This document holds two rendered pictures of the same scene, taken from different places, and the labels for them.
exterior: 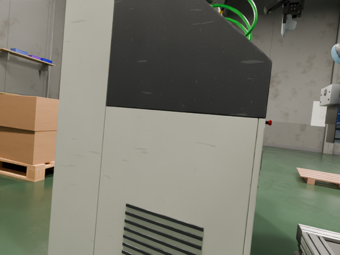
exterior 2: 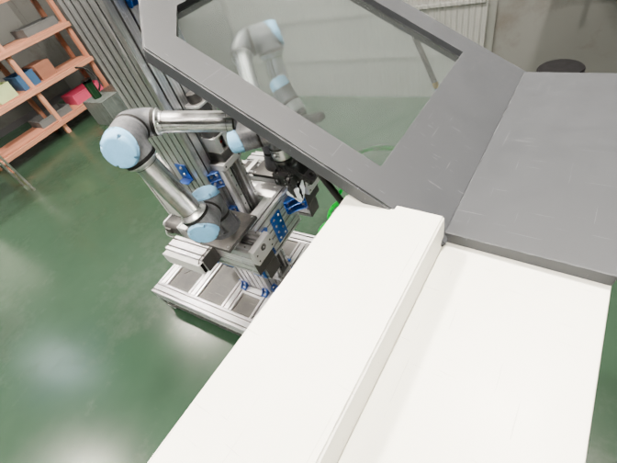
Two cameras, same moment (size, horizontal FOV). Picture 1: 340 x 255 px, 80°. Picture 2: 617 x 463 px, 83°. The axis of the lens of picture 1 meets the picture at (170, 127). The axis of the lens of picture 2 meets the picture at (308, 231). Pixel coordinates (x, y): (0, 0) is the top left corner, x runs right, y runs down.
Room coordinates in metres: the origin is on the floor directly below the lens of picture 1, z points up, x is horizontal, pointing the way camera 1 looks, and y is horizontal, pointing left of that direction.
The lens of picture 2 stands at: (1.95, -0.10, 2.07)
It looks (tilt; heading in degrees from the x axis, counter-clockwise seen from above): 44 degrees down; 203
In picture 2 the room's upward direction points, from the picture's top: 20 degrees counter-clockwise
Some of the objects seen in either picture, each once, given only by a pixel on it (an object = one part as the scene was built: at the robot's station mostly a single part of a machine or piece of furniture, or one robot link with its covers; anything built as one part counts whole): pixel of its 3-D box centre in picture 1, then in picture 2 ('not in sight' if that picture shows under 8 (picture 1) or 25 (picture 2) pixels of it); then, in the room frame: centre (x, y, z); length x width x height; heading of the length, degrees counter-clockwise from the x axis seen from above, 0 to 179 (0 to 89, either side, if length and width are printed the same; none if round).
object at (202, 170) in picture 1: (192, 194); not in sight; (1.00, -0.15, 0.39); 0.70 x 0.58 x 0.79; 155
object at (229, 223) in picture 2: not in sight; (220, 220); (0.93, -0.92, 1.09); 0.15 x 0.15 x 0.10
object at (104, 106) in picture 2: not in sight; (108, 88); (-3.12, -4.75, 0.42); 0.88 x 0.70 x 0.84; 160
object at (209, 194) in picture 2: not in sight; (208, 202); (0.94, -0.92, 1.20); 0.13 x 0.12 x 0.14; 13
